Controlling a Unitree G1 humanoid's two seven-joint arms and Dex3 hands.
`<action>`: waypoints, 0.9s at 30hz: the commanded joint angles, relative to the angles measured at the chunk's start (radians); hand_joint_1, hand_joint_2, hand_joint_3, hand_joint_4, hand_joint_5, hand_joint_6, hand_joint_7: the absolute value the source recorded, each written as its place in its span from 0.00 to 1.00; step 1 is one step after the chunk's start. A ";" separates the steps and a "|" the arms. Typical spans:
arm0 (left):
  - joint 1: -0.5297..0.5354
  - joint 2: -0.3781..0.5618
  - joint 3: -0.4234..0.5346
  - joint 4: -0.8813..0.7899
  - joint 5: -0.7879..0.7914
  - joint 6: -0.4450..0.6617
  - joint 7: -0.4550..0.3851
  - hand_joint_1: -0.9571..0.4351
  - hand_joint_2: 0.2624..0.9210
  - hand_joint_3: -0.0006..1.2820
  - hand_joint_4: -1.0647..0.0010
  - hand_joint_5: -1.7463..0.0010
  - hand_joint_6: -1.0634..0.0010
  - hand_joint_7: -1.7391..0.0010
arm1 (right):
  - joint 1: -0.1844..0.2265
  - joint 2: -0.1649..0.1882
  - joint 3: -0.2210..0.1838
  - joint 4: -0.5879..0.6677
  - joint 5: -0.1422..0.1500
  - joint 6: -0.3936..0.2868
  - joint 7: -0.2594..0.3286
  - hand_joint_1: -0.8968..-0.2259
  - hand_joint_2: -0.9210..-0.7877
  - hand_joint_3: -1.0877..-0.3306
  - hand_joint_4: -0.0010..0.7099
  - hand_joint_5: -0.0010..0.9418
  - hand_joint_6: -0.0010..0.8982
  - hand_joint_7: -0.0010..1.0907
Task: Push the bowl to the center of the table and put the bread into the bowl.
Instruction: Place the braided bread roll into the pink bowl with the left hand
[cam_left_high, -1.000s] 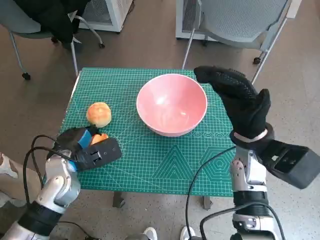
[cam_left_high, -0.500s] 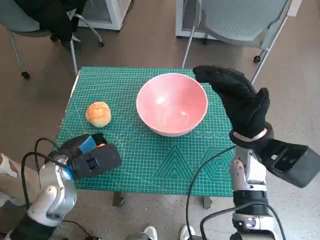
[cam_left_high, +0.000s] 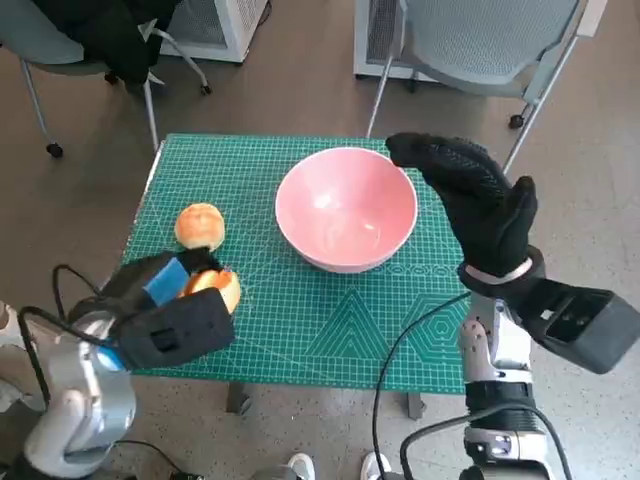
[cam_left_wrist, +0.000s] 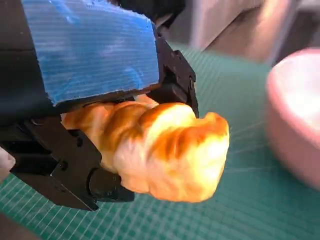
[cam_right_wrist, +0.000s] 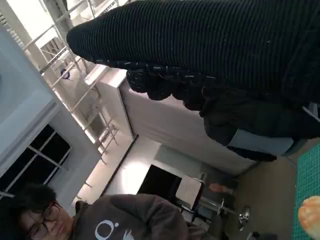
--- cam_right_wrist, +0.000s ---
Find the person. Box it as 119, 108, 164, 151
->
0, 182, 213, 240

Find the green cutting mat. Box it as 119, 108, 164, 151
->
291, 136, 320, 240

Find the teal-grey seat chair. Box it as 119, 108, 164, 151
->
227, 128, 306, 157

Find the black garment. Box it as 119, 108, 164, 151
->
198, 87, 320, 162

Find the round toy bread bun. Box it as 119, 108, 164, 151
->
298, 196, 320, 236

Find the black screen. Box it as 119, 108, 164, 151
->
137, 164, 183, 201

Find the office chair with chrome base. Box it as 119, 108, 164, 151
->
174, 172, 252, 232

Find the white metal shelf rack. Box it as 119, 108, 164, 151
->
22, 0, 121, 161

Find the dark window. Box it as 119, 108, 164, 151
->
0, 123, 73, 198

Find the gloved right robot hand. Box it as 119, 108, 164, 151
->
66, 0, 320, 111

